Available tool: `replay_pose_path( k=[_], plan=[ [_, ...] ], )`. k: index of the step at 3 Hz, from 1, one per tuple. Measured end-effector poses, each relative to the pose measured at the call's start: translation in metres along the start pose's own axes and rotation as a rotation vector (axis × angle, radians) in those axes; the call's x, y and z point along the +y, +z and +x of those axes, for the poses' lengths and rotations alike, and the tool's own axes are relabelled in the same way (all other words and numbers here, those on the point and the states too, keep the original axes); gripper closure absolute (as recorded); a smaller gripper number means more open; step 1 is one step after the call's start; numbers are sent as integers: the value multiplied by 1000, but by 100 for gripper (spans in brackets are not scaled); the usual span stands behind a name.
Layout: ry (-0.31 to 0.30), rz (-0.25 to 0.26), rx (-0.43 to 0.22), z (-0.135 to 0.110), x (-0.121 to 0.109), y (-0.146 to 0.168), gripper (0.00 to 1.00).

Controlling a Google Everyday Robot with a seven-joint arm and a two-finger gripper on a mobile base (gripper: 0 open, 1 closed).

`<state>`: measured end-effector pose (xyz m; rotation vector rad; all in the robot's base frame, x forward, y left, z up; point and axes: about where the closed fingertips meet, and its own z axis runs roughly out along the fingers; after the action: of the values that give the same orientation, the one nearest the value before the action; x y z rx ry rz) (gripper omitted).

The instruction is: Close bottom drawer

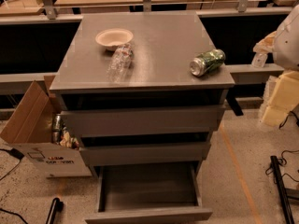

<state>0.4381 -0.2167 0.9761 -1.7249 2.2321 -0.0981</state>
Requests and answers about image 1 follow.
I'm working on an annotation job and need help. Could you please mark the black cable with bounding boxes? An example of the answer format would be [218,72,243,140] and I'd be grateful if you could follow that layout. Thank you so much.
[264,110,299,184]
[0,147,30,224]

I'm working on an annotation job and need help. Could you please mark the black cable right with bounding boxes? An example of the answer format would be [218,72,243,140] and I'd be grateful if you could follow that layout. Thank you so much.
[264,110,299,184]

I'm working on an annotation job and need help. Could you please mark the yellow foam block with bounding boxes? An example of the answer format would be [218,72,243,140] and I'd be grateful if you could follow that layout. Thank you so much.
[259,71,299,127]

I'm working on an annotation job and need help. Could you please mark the cardboard box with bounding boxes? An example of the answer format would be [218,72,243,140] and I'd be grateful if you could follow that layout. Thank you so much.
[0,76,92,177]

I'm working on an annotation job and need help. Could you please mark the cans in cardboard box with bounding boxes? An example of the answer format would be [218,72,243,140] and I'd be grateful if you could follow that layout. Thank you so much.
[51,114,79,149]

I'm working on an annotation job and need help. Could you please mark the grey bottom drawer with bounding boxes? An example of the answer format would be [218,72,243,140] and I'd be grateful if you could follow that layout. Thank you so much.
[85,162,212,224]

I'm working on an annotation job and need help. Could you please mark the black cable left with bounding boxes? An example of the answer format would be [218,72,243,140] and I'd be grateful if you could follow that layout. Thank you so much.
[0,147,30,224]

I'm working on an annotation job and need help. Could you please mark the black object bottom left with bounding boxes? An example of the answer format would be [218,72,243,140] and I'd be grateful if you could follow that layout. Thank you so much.
[45,198,64,224]

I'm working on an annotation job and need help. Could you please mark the grey drawer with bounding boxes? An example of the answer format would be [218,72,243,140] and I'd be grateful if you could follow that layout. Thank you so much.
[85,162,212,224]
[62,89,226,137]
[79,132,211,166]

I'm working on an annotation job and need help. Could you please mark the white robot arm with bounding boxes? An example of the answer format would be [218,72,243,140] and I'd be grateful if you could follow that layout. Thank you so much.
[251,5,299,71]

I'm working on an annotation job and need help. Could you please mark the clear plastic bottle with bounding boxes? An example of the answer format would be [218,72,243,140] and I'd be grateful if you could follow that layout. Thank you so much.
[107,43,134,83]

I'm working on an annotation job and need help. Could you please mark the grey middle drawer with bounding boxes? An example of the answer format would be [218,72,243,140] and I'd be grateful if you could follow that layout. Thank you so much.
[79,132,211,166]

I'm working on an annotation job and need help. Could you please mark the green soda can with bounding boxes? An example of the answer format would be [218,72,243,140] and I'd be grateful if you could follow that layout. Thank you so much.
[190,49,226,77]

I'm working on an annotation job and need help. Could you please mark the grey drawer cabinet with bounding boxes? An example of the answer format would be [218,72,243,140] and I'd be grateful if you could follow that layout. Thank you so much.
[49,10,235,179]

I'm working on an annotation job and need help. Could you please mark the white paper bowl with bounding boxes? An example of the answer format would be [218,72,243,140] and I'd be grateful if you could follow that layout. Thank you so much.
[95,28,134,51]

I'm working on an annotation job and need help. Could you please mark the black floor rail right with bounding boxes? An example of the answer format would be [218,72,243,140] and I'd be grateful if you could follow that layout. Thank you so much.
[270,156,294,224]

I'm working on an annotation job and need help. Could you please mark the grey top drawer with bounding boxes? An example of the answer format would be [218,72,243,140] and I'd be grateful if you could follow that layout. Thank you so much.
[62,89,226,137]

